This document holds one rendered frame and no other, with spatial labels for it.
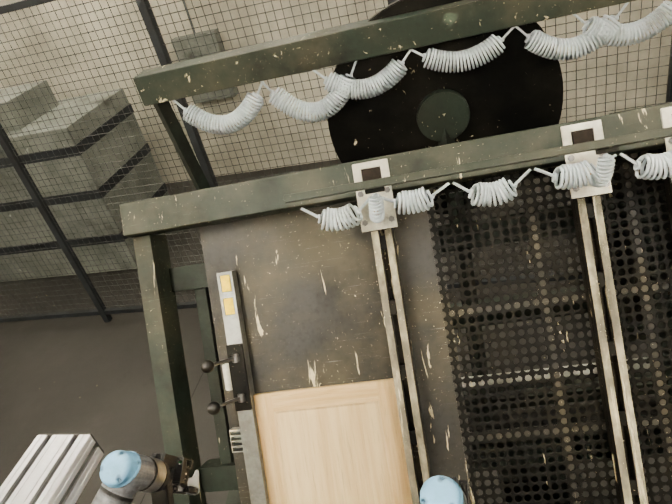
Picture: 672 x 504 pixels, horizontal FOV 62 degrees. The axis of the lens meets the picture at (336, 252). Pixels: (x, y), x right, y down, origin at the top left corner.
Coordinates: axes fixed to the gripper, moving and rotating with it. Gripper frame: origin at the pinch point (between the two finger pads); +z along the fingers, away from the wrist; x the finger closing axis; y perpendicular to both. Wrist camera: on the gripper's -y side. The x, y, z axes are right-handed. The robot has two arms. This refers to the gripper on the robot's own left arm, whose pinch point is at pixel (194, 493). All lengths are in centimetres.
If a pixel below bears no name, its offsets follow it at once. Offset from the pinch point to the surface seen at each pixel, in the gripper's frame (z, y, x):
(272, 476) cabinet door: 26.6, 7.4, -10.5
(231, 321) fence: 1.0, 48.1, -2.5
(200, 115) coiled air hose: -11, 122, 16
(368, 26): -24, 134, -48
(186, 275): -1, 64, 15
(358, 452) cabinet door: 26.0, 14.8, -37.2
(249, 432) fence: 17.5, 18.6, -5.3
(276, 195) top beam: -20, 78, -22
